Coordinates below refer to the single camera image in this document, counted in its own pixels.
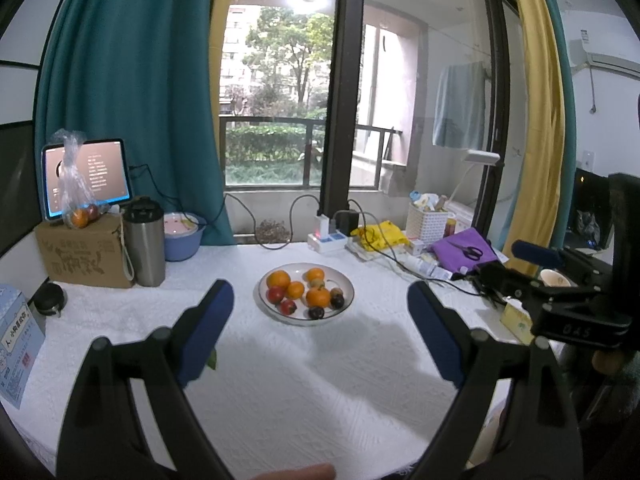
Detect dark monitor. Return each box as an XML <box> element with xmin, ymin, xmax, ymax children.
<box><xmin>572</xmin><ymin>167</ymin><xmax>616</xmax><ymax>251</ymax></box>

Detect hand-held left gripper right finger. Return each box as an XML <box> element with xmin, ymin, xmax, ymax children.
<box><xmin>406</xmin><ymin>280</ymin><xmax>583</xmax><ymax>480</ymax></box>

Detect person's left hand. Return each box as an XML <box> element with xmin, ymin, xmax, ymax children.
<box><xmin>247</xmin><ymin>462</ymin><xmax>337</xmax><ymax>480</ymax></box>

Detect white power strip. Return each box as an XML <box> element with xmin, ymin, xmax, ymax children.
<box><xmin>307</xmin><ymin>230</ymin><xmax>348</xmax><ymax>253</ymax></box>

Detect black round object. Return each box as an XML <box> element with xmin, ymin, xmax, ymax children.
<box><xmin>31</xmin><ymin>282</ymin><xmax>67</xmax><ymax>318</ymax></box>

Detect black window frame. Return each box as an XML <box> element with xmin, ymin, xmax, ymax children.
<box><xmin>322</xmin><ymin>0</ymin><xmax>366</xmax><ymax>216</ymax></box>

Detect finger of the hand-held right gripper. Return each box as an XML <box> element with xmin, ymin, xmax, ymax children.
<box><xmin>511</xmin><ymin>240</ymin><xmax>611</xmax><ymax>281</ymax></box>
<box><xmin>472</xmin><ymin>261</ymin><xmax>601</xmax><ymax>312</ymax></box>

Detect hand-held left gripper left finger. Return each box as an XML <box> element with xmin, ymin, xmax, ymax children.
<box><xmin>55</xmin><ymin>279</ymin><xmax>236</xmax><ymax>480</ymax></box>

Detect black charging cable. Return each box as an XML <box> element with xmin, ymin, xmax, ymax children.
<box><xmin>127</xmin><ymin>162</ymin><xmax>323</xmax><ymax>251</ymax></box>

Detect yellow plastic bag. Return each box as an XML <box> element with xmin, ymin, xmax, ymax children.
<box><xmin>350</xmin><ymin>221</ymin><xmax>408</xmax><ymax>252</ymax></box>

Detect balcony railing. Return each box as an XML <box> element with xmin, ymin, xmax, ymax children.
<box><xmin>219</xmin><ymin>115</ymin><xmax>403</xmax><ymax>188</ymax></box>

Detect striped white cloth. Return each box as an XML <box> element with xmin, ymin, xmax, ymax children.
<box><xmin>345</xmin><ymin>240</ymin><xmax>401</xmax><ymax>262</ymax></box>

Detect yellow curtain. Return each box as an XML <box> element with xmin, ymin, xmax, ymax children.
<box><xmin>207</xmin><ymin>0</ymin><xmax>243</xmax><ymax>126</ymax></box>
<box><xmin>500</xmin><ymin>0</ymin><xmax>576</xmax><ymax>256</ymax></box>

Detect purple cloth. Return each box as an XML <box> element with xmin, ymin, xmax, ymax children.
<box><xmin>430</xmin><ymin>227</ymin><xmax>503</xmax><ymax>273</ymax></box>

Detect clear plastic fruit bag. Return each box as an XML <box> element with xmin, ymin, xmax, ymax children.
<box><xmin>50</xmin><ymin>129</ymin><xmax>101</xmax><ymax>230</ymax></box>

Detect yellow tissue box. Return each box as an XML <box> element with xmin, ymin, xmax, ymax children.
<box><xmin>500</xmin><ymin>300</ymin><xmax>538</xmax><ymax>346</ymax></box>

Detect black power adapter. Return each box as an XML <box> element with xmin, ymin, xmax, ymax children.
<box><xmin>334</xmin><ymin>210</ymin><xmax>361</xmax><ymax>235</ymax></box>

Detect black adapter cable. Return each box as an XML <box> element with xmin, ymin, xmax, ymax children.
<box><xmin>347</xmin><ymin>199</ymin><xmax>481</xmax><ymax>286</ymax></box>

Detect stainless steel tumbler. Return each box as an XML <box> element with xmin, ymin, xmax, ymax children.
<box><xmin>119</xmin><ymin>196</ymin><xmax>167</xmax><ymax>288</ymax></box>

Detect white desk lamp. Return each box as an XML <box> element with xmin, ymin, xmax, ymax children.
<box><xmin>447</xmin><ymin>150</ymin><xmax>502</xmax><ymax>206</ymax></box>

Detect cardboard box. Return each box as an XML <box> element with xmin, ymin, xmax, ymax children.
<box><xmin>34</xmin><ymin>212</ymin><xmax>135</xmax><ymax>289</ymax></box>

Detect black scissors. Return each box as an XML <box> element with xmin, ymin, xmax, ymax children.
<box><xmin>447</xmin><ymin>241</ymin><xmax>485</xmax><ymax>261</ymax></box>

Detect light blue hanging towel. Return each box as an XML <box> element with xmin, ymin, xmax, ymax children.
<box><xmin>431</xmin><ymin>61</ymin><xmax>487</xmax><ymax>150</ymax></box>

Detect white perforated basket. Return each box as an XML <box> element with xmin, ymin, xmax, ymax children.
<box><xmin>406</xmin><ymin>192</ymin><xmax>451</xmax><ymax>241</ymax></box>

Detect blue bowl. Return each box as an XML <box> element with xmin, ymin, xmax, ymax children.
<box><xmin>163</xmin><ymin>212</ymin><xmax>207</xmax><ymax>262</ymax></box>

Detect person's right hand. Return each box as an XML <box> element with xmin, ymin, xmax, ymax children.
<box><xmin>592</xmin><ymin>350</ymin><xmax>628</xmax><ymax>376</ymax></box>

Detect white paper cup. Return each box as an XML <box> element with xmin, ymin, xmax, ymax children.
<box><xmin>539</xmin><ymin>268</ymin><xmax>573</xmax><ymax>288</ymax></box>

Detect white air conditioner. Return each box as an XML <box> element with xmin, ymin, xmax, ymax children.
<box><xmin>570</xmin><ymin>37</ymin><xmax>640</xmax><ymax>73</ymax></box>

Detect blue and white carton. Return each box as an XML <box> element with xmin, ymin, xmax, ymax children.
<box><xmin>0</xmin><ymin>284</ymin><xmax>47</xmax><ymax>409</ymax></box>

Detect white tube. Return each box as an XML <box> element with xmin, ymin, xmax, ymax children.
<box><xmin>404</xmin><ymin>255</ymin><xmax>453</xmax><ymax>280</ymax></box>

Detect white round plate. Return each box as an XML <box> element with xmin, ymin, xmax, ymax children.
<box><xmin>258</xmin><ymin>263</ymin><xmax>355</xmax><ymax>327</ymax></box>

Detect tablet screen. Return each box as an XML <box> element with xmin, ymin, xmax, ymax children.
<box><xmin>41</xmin><ymin>138</ymin><xmax>133</xmax><ymax>221</ymax></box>

